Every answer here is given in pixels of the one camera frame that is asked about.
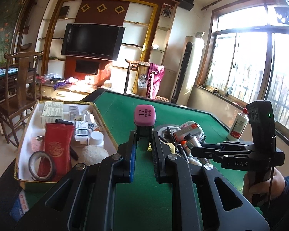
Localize dark mahjong table with tiles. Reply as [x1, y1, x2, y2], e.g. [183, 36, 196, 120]
[0, 65, 36, 97]

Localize dark wooden armchair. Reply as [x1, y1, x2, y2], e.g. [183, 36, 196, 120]
[0, 50, 45, 148]

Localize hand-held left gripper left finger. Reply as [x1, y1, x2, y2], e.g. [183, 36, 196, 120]
[16, 130, 138, 231]

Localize large white pill bottle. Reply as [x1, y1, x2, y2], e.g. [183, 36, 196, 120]
[89, 131, 104, 147]

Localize round grey table hub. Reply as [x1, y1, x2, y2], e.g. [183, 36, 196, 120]
[158, 125, 183, 140]

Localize wooden chair with medallion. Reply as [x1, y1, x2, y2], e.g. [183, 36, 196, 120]
[124, 59, 164, 99]

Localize red cloth pouch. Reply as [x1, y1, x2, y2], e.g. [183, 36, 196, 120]
[37, 123, 76, 177]

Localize white standing air conditioner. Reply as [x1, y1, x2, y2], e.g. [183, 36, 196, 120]
[171, 36, 205, 106]

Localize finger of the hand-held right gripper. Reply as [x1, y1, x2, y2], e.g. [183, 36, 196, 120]
[191, 147, 222, 164]
[200, 141, 253, 151]

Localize red black wall ornament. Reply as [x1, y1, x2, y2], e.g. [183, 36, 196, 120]
[162, 3, 174, 18]

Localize person's right hand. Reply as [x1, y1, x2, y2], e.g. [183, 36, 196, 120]
[243, 167, 286, 204]

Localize purple plastic trinkets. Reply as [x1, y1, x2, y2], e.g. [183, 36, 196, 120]
[42, 73, 80, 88]

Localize small blue white box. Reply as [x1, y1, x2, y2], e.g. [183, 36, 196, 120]
[69, 105, 80, 121]

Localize black electric fireplace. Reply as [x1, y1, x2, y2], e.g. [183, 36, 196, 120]
[75, 60, 100, 75]

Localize grey box red label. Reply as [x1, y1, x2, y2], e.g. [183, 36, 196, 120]
[173, 127, 195, 142]

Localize blue white packet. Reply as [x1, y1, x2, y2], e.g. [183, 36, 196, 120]
[10, 189, 32, 222]

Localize black tape roll white core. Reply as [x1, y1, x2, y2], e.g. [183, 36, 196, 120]
[29, 151, 56, 181]

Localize white liquor bottle red cap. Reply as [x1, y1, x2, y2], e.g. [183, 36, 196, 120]
[228, 107, 248, 142]

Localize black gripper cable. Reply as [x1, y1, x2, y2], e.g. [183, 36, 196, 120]
[267, 135, 276, 212]

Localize large wooden frame window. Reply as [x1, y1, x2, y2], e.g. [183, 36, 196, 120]
[202, 3, 289, 135]

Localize long black marker red cap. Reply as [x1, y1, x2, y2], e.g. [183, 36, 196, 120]
[178, 141, 189, 163]

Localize magenta cloth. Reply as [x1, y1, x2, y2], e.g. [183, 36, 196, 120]
[147, 63, 165, 99]

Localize low wooden cabinet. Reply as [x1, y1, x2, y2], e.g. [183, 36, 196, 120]
[39, 77, 104, 101]

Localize black flat television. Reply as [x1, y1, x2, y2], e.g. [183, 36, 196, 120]
[61, 23, 126, 62]

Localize wooden wall shelf unit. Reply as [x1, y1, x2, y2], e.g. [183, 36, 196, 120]
[40, 0, 181, 94]

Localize white foam ball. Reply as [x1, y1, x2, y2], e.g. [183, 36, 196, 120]
[81, 145, 110, 166]

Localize large white box green print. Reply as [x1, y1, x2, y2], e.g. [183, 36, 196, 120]
[41, 101, 64, 127]

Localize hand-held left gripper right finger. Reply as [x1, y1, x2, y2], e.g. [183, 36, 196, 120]
[152, 130, 270, 231]

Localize white bottle red label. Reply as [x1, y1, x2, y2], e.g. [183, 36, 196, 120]
[185, 136, 203, 150]

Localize green gold cardboard tray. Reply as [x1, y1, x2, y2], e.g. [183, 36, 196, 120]
[14, 100, 118, 193]

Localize clear cartoon print pouch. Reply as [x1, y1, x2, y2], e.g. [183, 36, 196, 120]
[179, 120, 206, 142]

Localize black marker pink cap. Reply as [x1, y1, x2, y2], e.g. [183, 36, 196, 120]
[134, 105, 156, 151]

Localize flower wall painting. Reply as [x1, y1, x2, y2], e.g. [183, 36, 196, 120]
[0, 0, 36, 65]

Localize white carton with barcode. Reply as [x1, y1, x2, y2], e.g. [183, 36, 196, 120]
[75, 120, 89, 142]

